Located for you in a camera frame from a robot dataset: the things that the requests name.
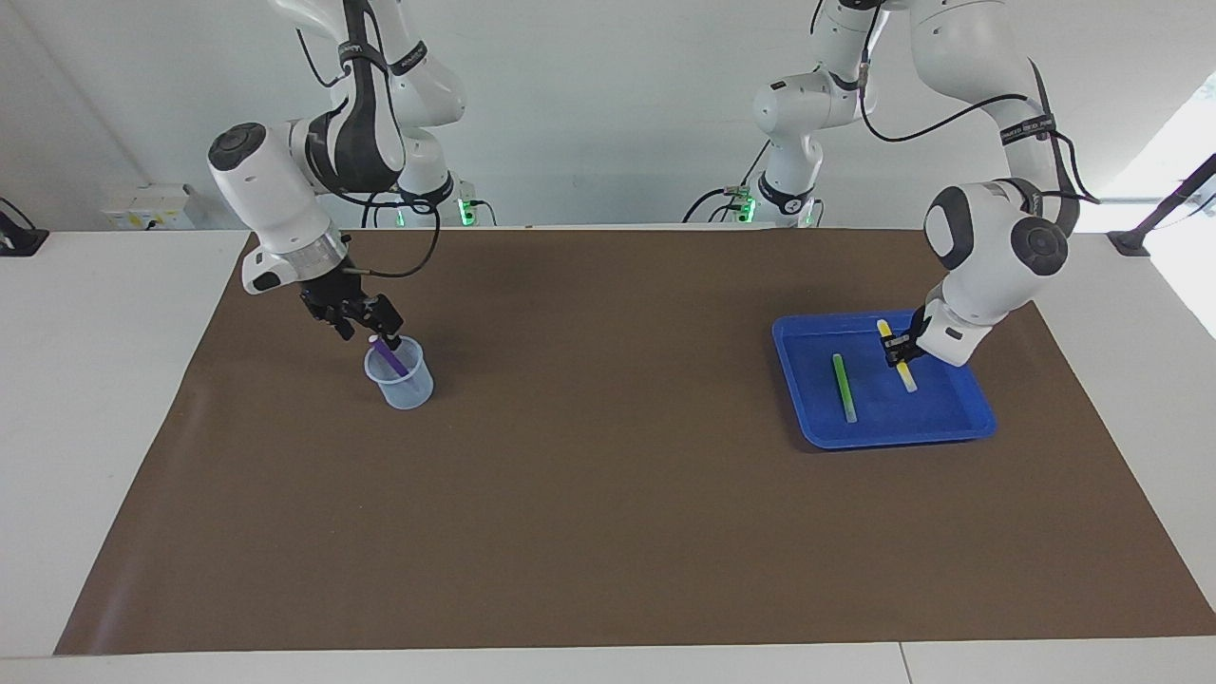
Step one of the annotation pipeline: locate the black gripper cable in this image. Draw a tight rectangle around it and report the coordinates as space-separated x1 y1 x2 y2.
812 0 1103 205
294 0 443 279

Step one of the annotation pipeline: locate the brown table mat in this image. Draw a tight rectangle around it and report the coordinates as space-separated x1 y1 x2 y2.
54 228 1216 656

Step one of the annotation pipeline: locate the yellow pen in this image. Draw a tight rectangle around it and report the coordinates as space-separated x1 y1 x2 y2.
876 319 920 393

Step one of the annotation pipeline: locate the green pen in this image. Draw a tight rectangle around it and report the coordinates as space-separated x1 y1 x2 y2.
832 353 858 425

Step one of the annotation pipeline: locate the blue plastic tray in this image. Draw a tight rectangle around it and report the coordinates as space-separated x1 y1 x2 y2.
771 310 998 450

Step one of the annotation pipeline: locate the black table clamp mount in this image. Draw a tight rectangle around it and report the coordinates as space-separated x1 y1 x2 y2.
0 198 50 257

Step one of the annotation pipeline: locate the clear plastic cup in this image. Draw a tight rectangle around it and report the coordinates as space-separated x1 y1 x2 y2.
365 335 435 411

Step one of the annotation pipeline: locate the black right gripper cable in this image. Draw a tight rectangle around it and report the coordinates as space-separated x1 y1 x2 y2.
294 0 443 279

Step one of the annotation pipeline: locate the black angled stand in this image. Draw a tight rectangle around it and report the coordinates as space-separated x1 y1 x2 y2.
1107 152 1216 259

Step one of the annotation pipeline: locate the white wall socket box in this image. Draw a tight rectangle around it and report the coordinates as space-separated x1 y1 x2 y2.
103 185 196 232

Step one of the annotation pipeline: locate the purple pen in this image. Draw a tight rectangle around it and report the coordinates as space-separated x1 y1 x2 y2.
369 334 411 376

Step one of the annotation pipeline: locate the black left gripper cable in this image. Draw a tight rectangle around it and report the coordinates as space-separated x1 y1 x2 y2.
812 0 1103 205

